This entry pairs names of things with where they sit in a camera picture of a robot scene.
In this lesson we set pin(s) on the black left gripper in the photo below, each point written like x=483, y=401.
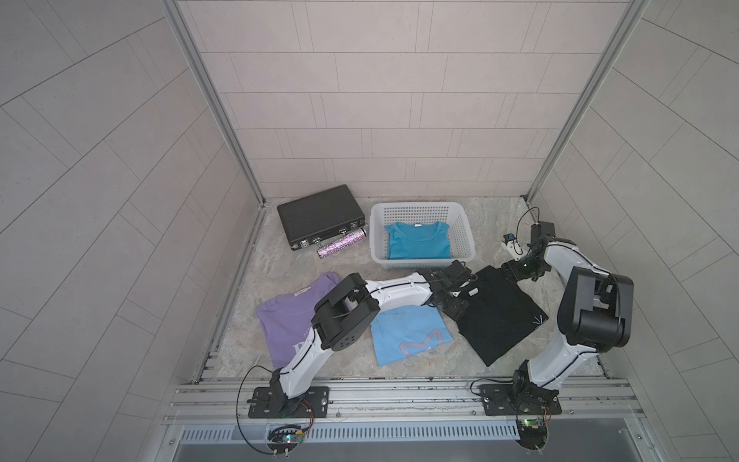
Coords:
x=453, y=292

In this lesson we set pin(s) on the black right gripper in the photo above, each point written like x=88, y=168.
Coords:
x=521, y=270

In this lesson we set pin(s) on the right circuit board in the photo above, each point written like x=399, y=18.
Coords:
x=533, y=434

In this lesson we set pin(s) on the circuit board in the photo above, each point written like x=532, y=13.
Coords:
x=533, y=434
x=286, y=438

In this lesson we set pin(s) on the aluminium front rail frame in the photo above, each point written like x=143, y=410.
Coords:
x=598, y=413

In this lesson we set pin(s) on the white plastic laundry basket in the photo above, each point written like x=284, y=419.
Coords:
x=452, y=213

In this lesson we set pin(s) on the black t-shirt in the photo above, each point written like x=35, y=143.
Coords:
x=499, y=315

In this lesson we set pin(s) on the light blue t-shirt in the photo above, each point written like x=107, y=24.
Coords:
x=407, y=331

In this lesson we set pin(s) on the left circuit board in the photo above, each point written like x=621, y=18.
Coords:
x=286, y=438

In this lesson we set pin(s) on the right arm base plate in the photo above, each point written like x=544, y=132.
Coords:
x=519, y=400

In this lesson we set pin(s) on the aluminium corner profile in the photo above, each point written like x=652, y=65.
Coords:
x=621, y=34
x=185, y=39

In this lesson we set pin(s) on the purple Persist t-shirt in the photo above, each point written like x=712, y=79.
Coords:
x=286, y=319

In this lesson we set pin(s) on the aluminium corner profile left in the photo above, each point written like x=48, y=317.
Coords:
x=185, y=39

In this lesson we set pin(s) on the purple glitter cylinder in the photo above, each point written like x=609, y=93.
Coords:
x=354, y=237

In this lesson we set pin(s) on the black briefcase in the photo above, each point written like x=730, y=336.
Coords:
x=320, y=217

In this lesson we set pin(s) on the aluminium corner profile right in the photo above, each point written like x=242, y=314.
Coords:
x=621, y=34

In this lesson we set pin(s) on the teal t-shirt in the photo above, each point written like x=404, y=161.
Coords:
x=418, y=241

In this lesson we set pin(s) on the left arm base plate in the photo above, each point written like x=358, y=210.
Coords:
x=267, y=403

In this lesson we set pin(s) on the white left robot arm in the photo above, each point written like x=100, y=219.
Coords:
x=343, y=316

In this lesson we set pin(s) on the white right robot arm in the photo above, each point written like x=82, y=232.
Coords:
x=594, y=314

